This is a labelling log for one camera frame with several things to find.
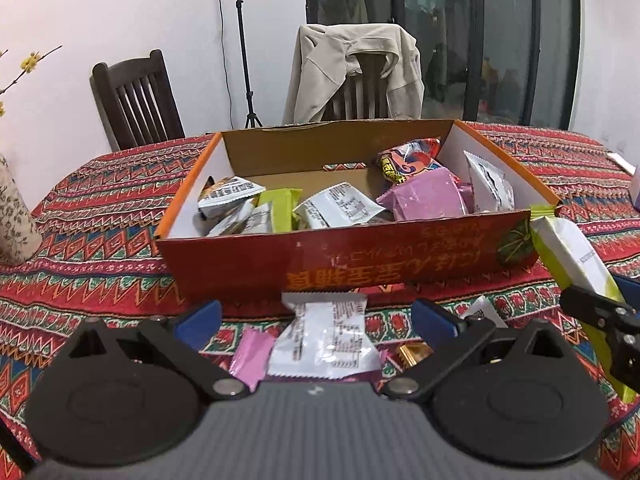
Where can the yellow flower branches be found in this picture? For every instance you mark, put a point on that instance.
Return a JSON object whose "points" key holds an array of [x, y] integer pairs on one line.
{"points": [[27, 62]]}

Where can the black tripod stand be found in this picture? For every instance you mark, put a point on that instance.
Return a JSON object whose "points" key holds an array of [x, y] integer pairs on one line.
{"points": [[245, 60]]}

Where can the red chips bag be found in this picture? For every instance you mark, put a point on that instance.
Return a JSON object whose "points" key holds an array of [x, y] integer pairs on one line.
{"points": [[407, 160]]}

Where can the long green white snack packet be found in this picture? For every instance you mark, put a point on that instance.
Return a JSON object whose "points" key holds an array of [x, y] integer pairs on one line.
{"points": [[570, 255]]}

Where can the beige jacket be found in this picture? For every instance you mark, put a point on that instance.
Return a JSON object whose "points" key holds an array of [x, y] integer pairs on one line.
{"points": [[320, 70]]}

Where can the orange red cardboard box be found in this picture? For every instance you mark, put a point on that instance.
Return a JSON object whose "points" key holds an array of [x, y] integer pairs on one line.
{"points": [[325, 260]]}

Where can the square green snack packet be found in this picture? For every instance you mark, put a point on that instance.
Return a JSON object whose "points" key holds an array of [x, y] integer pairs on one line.
{"points": [[280, 210]]}

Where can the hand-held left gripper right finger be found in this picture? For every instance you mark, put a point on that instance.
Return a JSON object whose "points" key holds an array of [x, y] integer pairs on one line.
{"points": [[437, 322]]}

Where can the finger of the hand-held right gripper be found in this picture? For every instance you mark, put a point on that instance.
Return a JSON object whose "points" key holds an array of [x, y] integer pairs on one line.
{"points": [[630, 292], [587, 305]]}

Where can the white paper card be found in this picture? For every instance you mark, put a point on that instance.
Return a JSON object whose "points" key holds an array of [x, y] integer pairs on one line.
{"points": [[620, 161]]}

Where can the dark wooden chair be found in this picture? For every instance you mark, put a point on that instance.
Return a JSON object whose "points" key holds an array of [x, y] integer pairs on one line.
{"points": [[137, 105]]}

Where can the white silver snack packet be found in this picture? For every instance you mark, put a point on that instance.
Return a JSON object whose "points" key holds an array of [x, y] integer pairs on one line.
{"points": [[490, 185]]}

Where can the small gold wrapped candy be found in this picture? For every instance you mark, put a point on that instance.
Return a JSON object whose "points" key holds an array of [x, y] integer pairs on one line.
{"points": [[412, 355]]}

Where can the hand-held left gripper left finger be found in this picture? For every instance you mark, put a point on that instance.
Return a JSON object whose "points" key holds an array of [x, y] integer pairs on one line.
{"points": [[197, 325]]}

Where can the black framed glass doors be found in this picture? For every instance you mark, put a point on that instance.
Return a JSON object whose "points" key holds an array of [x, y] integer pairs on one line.
{"points": [[500, 35]]}

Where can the wooden chair with jacket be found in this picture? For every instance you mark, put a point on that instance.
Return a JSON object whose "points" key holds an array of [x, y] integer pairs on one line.
{"points": [[357, 95]]}

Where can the floral ceramic vase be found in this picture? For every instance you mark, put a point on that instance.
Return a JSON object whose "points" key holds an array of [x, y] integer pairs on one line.
{"points": [[15, 215]]}

